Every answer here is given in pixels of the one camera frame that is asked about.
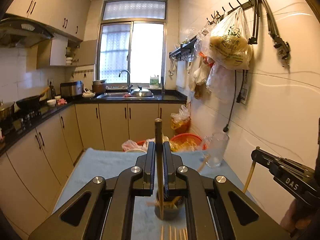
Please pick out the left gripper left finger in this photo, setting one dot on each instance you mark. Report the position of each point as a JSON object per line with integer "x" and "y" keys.
{"x": 103, "y": 208}

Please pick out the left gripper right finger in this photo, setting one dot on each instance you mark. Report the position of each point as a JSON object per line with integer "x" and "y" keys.
{"x": 214, "y": 207}

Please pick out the bent yellow chopstick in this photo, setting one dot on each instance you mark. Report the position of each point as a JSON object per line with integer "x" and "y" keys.
{"x": 249, "y": 177}

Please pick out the wooden chopstick dark tip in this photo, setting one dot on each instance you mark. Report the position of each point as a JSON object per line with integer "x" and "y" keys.
{"x": 159, "y": 163}

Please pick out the lower kitchen cabinets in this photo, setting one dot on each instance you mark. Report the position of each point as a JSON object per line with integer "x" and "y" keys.
{"x": 34, "y": 175}

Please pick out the kitchen cabinets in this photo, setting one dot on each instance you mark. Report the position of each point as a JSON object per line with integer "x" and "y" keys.
{"x": 34, "y": 175}
{"x": 65, "y": 19}

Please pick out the upper kitchen cabinets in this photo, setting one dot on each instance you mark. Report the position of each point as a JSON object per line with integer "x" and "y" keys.
{"x": 65, "y": 19}

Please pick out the right hand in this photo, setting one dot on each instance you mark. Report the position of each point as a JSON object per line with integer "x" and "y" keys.
{"x": 295, "y": 218}

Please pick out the dark utensil holder cup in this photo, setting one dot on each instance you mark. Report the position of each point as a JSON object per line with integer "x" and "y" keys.
{"x": 172, "y": 207}

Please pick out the light blue table cloth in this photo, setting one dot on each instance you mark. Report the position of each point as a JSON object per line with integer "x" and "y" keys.
{"x": 110, "y": 164}

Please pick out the clear glass pitcher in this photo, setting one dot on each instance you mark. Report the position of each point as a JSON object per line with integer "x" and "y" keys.
{"x": 216, "y": 145}

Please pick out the orange plastic basket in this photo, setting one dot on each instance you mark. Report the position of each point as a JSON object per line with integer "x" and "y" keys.
{"x": 186, "y": 142}

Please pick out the orange bin with bags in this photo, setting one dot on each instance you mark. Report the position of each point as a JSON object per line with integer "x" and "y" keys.
{"x": 180, "y": 122}

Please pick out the white bowl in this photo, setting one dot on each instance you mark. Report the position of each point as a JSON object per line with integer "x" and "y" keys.
{"x": 51, "y": 102}

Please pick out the black countertop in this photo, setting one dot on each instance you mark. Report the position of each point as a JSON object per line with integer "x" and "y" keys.
{"x": 27, "y": 121}

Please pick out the steel pot lid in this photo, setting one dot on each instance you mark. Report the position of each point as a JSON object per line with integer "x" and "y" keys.
{"x": 141, "y": 92}

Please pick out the brown pot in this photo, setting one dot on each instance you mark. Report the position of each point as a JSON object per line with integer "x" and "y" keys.
{"x": 99, "y": 86}

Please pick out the steel rice cooker box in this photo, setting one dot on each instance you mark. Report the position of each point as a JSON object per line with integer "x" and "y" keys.
{"x": 71, "y": 89}

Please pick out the black wok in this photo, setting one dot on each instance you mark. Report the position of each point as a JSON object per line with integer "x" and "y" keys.
{"x": 30, "y": 103}

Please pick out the hanging white plastic bags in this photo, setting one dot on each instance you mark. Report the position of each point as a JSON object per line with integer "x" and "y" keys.
{"x": 206, "y": 75}

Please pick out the steel pot on stove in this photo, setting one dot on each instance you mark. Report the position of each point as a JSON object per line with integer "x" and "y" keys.
{"x": 7, "y": 110}

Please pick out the green dish soap bottle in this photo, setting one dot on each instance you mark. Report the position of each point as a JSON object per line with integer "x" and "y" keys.
{"x": 154, "y": 82}

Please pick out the hanging bag with bread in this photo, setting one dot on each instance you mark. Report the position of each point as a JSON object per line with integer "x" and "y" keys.
{"x": 228, "y": 43}

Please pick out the window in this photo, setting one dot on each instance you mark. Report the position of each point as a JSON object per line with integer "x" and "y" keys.
{"x": 131, "y": 41}

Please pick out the range hood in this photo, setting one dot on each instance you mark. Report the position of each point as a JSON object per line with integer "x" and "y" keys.
{"x": 22, "y": 33}

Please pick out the black wall shelf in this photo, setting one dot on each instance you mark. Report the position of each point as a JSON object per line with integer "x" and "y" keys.
{"x": 184, "y": 52}

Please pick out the black wall hook rail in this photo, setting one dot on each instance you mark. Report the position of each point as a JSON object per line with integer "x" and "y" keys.
{"x": 216, "y": 15}

